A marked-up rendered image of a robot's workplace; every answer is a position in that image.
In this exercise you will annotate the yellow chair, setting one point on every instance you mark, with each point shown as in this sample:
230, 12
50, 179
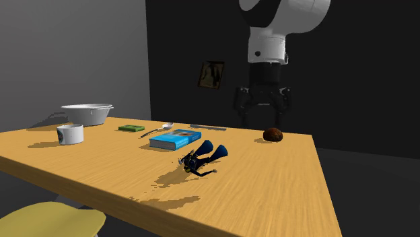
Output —
49, 221

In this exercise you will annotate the white mug with print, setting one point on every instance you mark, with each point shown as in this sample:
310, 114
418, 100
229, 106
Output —
72, 134

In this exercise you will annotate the dark framed wall picture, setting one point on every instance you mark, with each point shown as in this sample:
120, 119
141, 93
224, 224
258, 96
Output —
211, 75

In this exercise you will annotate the blue book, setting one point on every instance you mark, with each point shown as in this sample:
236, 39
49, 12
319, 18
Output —
174, 139

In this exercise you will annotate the brown round lump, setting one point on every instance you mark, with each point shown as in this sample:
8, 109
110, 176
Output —
273, 135

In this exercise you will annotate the dark blue diver figure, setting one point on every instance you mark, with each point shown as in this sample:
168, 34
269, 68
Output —
193, 160

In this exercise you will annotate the green flat sponge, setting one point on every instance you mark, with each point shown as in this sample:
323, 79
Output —
131, 128

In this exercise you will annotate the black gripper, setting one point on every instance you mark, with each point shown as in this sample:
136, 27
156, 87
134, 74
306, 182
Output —
265, 78

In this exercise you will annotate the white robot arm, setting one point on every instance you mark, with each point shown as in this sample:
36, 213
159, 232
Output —
279, 23

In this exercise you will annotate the white metal bowl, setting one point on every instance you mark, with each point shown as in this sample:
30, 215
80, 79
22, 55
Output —
87, 115

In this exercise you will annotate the light wooden table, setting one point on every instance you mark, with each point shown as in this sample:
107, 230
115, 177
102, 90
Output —
269, 183

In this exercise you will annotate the grey flat bar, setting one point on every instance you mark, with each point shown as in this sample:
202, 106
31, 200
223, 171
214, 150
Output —
208, 127

